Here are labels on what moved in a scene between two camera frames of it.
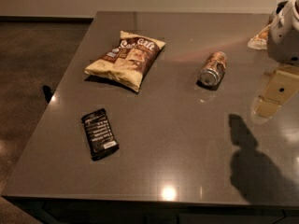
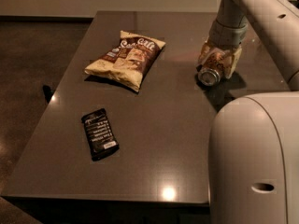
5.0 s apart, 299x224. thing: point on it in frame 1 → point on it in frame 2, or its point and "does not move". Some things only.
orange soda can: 213,71 does not move
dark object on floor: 48,92 does not move
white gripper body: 285,36 → 224,35
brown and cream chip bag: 128,63 does not move
